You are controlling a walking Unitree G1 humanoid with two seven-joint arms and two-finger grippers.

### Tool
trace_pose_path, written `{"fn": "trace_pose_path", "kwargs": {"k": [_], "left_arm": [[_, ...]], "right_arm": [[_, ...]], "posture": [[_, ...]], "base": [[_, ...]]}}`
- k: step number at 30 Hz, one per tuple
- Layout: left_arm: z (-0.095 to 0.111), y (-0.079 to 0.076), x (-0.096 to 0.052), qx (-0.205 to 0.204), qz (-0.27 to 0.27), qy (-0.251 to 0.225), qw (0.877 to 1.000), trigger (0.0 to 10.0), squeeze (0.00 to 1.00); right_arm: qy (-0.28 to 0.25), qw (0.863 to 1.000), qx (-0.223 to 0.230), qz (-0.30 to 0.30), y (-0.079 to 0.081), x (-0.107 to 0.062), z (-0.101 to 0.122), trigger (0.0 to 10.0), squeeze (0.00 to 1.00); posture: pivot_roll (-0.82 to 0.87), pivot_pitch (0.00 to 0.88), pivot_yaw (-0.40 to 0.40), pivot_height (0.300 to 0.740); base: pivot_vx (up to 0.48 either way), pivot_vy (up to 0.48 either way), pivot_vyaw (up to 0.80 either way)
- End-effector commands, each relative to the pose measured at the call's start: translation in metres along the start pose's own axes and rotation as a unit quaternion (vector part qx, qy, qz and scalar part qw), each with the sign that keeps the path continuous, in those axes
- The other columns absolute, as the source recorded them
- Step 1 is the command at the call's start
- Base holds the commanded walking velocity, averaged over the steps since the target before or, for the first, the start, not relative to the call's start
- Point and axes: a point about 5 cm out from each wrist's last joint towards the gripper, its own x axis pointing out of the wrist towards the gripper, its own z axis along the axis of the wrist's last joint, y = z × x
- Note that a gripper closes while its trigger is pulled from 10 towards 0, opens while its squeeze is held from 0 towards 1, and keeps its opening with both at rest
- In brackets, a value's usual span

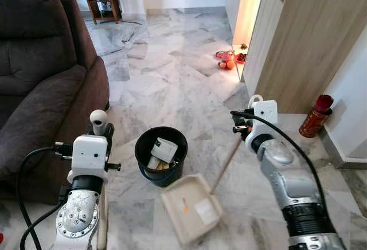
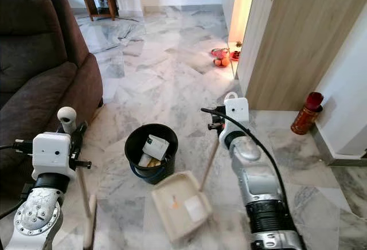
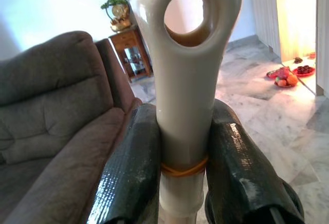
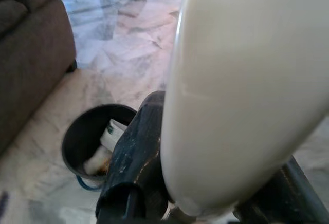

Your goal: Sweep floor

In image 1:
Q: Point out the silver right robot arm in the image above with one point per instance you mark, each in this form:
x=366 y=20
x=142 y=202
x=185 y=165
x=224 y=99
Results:
x=298 y=198

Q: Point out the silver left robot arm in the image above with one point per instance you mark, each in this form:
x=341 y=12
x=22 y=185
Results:
x=77 y=218

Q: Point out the black plastic bucket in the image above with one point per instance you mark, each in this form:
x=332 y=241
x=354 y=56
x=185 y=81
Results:
x=143 y=155

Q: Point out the white carton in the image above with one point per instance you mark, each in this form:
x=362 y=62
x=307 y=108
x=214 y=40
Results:
x=165 y=149

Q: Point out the red bowl with oranges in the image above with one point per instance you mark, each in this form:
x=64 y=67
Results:
x=225 y=61

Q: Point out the small red cup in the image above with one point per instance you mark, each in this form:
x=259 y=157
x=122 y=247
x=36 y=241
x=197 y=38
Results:
x=241 y=58

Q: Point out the red canister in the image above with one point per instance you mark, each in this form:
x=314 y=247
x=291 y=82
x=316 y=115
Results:
x=312 y=121

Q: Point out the dark brown fabric sofa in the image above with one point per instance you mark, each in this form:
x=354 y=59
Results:
x=40 y=78

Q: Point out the orange paper scrap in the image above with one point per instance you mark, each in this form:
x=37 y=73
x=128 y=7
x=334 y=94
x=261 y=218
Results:
x=184 y=205

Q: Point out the white paper piece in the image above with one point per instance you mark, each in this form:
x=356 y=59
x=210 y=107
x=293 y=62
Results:
x=205 y=211

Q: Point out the light wood cabinet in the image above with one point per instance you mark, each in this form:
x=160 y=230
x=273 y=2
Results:
x=309 y=38

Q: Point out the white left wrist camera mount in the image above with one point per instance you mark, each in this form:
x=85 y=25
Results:
x=88 y=158

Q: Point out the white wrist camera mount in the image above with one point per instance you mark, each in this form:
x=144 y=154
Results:
x=88 y=158
x=265 y=115

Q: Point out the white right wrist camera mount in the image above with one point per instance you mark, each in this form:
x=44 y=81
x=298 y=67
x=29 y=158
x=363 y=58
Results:
x=265 y=115

